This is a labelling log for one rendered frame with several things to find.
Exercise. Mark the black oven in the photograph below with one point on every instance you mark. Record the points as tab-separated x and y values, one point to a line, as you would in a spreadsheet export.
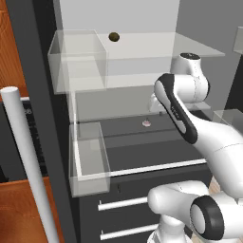
12	148

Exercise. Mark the brown wooden cupboard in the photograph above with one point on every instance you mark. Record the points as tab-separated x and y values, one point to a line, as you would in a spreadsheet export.
9	53
19	215

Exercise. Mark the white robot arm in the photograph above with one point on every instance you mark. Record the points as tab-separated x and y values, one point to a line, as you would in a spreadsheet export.
221	148

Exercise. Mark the pink cupcake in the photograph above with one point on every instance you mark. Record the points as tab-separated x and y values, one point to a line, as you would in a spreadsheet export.
146	122

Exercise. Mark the dark grey fridge door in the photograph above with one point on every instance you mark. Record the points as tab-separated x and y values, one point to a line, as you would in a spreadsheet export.
47	126

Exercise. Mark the dark grey fridge drawer front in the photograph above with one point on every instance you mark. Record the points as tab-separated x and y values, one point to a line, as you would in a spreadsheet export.
133	186
91	232

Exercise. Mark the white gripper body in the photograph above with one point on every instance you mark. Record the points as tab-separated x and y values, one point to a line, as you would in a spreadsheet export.
153	105

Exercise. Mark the large clear door bin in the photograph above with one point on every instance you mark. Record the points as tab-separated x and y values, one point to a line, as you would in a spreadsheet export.
79	63

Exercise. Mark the grey fridge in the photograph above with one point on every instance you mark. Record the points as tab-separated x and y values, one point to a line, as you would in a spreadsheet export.
133	19

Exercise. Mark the glass fridge shelf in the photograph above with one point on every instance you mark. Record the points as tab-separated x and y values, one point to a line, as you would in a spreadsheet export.
148	44
126	80

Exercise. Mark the brown round fruit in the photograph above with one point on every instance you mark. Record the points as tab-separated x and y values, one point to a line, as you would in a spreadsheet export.
114	36

